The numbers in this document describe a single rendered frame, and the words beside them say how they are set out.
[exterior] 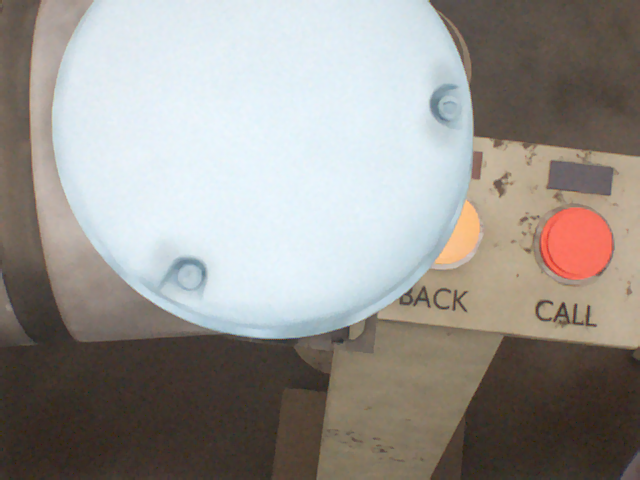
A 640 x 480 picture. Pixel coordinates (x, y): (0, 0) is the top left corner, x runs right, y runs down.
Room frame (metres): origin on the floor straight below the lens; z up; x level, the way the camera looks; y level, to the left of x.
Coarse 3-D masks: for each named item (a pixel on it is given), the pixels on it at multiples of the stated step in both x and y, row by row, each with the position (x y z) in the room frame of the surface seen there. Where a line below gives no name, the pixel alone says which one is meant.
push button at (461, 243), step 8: (464, 208) 0.30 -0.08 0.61; (472, 208) 0.30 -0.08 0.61; (464, 216) 0.30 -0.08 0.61; (472, 216) 0.30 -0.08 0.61; (464, 224) 0.29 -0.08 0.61; (472, 224) 0.29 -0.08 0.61; (456, 232) 0.29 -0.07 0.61; (464, 232) 0.29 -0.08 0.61; (472, 232) 0.29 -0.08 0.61; (448, 240) 0.28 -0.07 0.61; (456, 240) 0.28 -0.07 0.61; (464, 240) 0.28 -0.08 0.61; (472, 240) 0.29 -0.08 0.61; (448, 248) 0.28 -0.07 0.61; (456, 248) 0.28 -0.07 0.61; (464, 248) 0.28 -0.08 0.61; (472, 248) 0.28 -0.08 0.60; (440, 256) 0.27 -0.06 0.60; (448, 256) 0.28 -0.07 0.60; (456, 256) 0.28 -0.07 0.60
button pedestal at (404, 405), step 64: (512, 192) 0.32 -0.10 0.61; (576, 192) 0.32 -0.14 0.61; (512, 256) 0.28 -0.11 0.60; (384, 320) 0.24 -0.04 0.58; (448, 320) 0.25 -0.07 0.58; (512, 320) 0.25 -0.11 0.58; (576, 320) 0.25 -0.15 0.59; (384, 384) 0.26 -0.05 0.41; (448, 384) 0.26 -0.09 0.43; (320, 448) 0.31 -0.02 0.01; (384, 448) 0.26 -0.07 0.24; (448, 448) 0.33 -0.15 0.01
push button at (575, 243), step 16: (576, 208) 0.31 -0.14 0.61; (560, 224) 0.30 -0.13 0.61; (576, 224) 0.30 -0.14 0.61; (592, 224) 0.30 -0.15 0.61; (544, 240) 0.29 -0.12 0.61; (560, 240) 0.29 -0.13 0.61; (576, 240) 0.29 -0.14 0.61; (592, 240) 0.29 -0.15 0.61; (608, 240) 0.29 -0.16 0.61; (544, 256) 0.28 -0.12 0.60; (560, 256) 0.28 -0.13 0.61; (576, 256) 0.28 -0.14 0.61; (592, 256) 0.28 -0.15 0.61; (608, 256) 0.28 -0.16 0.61; (560, 272) 0.27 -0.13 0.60; (576, 272) 0.27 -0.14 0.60; (592, 272) 0.27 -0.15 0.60
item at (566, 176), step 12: (552, 168) 0.33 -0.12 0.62; (564, 168) 0.33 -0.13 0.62; (576, 168) 0.33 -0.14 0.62; (588, 168) 0.33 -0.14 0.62; (600, 168) 0.33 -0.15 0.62; (612, 168) 0.33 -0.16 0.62; (552, 180) 0.32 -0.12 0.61; (564, 180) 0.32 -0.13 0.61; (576, 180) 0.33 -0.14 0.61; (588, 180) 0.33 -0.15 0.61; (600, 180) 0.33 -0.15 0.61; (588, 192) 0.32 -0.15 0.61; (600, 192) 0.32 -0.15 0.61
